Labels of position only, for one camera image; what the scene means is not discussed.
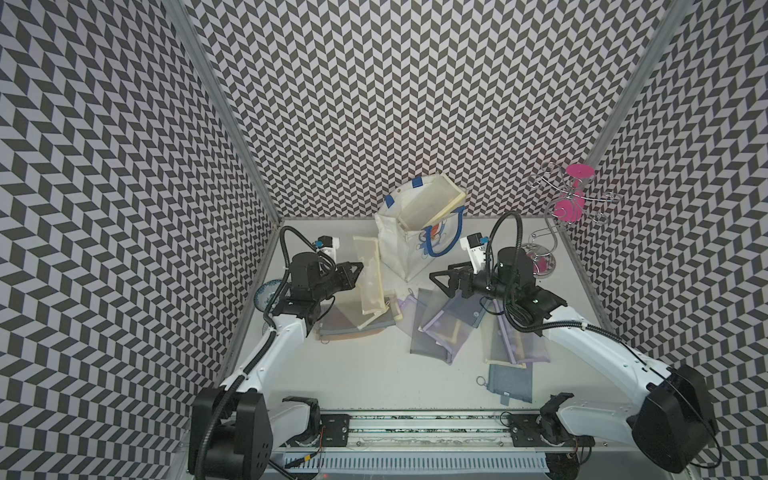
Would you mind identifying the right purple mesh pouch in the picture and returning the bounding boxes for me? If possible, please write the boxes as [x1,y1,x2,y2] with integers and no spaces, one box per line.
[491,300,551,364]

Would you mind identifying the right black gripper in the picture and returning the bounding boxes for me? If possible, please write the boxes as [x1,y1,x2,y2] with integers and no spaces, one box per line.
[429,257,515,301]

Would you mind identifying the white canvas bag blue handles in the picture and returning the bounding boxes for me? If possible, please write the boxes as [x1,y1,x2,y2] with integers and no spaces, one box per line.
[374,176,466,281]

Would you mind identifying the blue white ceramic bowl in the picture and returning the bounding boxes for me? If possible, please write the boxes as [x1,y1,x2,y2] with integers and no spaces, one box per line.
[253,279,290,314]

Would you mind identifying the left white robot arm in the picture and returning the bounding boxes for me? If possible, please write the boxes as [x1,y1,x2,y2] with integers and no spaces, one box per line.
[187,235,363,479]

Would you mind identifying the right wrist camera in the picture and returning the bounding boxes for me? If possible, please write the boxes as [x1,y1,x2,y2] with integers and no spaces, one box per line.
[460,233,488,274]

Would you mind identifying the small grey blue pouch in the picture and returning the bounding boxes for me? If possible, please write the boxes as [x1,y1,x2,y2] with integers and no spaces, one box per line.
[476,364,533,406]

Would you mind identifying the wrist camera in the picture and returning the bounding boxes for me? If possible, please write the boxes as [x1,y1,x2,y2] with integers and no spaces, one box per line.
[315,235,340,261]
[460,233,488,274]

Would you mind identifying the grey blue mesh pouch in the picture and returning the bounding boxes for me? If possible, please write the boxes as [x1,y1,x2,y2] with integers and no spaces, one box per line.
[443,293,485,328]

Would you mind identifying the pale purple small pouch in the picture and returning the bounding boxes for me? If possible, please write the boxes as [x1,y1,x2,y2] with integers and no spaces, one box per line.
[396,294,418,337]

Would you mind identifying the chrome wire stand pink discs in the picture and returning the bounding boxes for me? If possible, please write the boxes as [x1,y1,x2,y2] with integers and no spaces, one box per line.
[522,162,619,279]

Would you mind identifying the purple mesh pencil pouch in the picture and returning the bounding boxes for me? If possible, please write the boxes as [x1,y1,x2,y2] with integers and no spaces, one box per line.
[419,308,474,356]

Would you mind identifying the grey pouch under yellow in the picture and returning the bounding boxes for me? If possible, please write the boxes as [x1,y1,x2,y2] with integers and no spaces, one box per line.
[314,294,396,342]

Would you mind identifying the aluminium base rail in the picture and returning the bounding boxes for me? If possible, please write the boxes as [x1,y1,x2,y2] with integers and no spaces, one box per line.
[261,410,672,479]

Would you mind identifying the large yellow trim mesh pouch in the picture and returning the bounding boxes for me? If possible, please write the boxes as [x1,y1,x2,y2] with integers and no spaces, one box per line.
[396,174,467,231]

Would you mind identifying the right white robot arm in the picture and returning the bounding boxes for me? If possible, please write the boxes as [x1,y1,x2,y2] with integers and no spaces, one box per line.
[429,211,720,473]

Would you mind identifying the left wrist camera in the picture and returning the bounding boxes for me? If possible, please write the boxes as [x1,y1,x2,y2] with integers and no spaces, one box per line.
[315,235,340,261]

